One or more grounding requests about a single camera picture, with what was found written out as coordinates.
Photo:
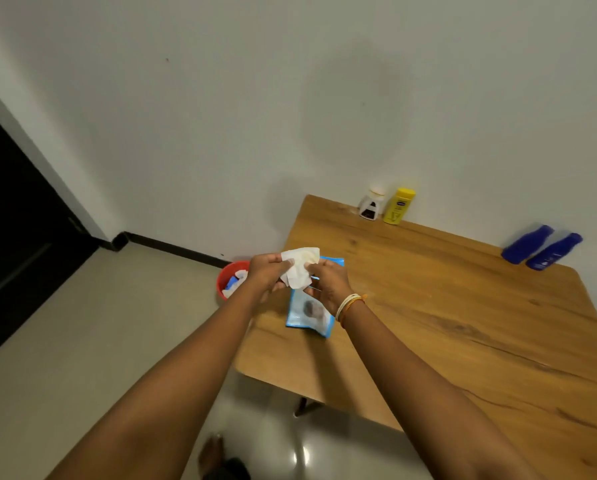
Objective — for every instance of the person's right hand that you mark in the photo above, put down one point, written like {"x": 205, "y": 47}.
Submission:
{"x": 332, "y": 284}

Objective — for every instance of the person's left hand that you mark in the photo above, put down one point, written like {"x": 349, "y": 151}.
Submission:
{"x": 265, "y": 272}

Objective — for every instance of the person's right thumb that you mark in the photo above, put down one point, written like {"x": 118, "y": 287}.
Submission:
{"x": 312, "y": 268}

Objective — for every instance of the person's left thumb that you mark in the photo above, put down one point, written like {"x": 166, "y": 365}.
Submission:
{"x": 284, "y": 267}

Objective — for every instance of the white wet wipe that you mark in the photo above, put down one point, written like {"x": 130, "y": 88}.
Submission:
{"x": 298, "y": 267}

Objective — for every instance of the person's left forearm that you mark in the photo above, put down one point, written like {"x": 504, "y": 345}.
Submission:
{"x": 168, "y": 389}

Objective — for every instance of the person's right forearm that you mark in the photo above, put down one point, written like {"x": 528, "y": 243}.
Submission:
{"x": 428, "y": 394}

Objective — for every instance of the blue wet wipes packet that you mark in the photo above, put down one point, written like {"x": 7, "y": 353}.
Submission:
{"x": 308, "y": 312}

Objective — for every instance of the white and orange bangles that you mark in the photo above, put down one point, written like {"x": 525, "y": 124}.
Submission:
{"x": 349, "y": 303}

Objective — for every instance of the crumpled white wipes in bin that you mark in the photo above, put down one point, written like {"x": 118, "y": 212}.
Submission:
{"x": 235, "y": 283}

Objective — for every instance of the red plastic bin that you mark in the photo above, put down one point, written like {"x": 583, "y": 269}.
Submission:
{"x": 227, "y": 277}

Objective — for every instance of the small white bottle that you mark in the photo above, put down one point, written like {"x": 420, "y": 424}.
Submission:
{"x": 371, "y": 204}

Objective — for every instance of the yellow lotion bottle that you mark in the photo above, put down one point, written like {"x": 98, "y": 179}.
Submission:
{"x": 399, "y": 206}

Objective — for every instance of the black table leg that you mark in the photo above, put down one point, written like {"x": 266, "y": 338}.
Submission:
{"x": 306, "y": 407}

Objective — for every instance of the wooden table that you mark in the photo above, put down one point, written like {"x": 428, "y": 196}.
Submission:
{"x": 468, "y": 334}

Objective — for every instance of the person's foot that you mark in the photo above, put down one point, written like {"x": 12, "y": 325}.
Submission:
{"x": 211, "y": 454}

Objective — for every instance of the blue plastic bottle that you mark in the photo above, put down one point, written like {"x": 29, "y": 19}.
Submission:
{"x": 553, "y": 251}
{"x": 527, "y": 244}

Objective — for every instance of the dark door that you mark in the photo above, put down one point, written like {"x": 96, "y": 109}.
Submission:
{"x": 18, "y": 234}

